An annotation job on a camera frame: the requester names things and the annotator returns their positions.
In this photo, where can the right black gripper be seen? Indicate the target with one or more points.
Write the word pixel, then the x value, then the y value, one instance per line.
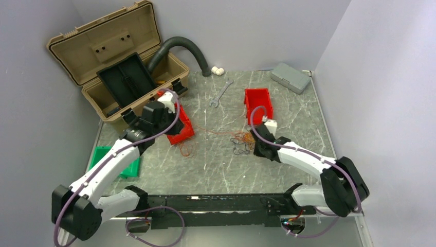
pixel 257 151

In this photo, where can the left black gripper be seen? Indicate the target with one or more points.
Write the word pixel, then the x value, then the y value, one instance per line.
pixel 176 128

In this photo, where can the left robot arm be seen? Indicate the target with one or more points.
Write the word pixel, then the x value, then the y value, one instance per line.
pixel 81 208

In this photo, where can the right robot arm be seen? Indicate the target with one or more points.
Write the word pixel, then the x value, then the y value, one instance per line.
pixel 340 188

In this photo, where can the red bin near toolbox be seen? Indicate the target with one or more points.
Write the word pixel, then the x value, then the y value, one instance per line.
pixel 186 132

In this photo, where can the red bin right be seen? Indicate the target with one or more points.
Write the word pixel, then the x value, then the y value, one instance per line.
pixel 254 98

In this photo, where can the black toolbox tray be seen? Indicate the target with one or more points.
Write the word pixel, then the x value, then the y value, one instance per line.
pixel 128 80

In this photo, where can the green plastic bin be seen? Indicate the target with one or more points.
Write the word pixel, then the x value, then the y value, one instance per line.
pixel 131 171

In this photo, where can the white pipe fitting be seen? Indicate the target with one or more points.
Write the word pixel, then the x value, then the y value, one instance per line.
pixel 217 71

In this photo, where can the steel open-end wrench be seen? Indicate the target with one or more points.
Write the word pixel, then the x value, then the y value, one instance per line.
pixel 215 101

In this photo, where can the grey plastic case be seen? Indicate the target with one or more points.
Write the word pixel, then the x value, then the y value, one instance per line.
pixel 290 78

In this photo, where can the tan open toolbox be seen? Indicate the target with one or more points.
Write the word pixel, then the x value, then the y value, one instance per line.
pixel 108 40

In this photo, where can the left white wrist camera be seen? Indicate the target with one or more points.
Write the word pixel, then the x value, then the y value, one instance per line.
pixel 168 99

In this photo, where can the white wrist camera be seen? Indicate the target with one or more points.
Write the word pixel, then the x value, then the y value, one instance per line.
pixel 168 99
pixel 270 124

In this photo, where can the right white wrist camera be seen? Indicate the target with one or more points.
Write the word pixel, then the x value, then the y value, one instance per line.
pixel 270 124

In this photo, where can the black aluminium base frame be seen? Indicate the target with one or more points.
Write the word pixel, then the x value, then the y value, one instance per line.
pixel 268 209

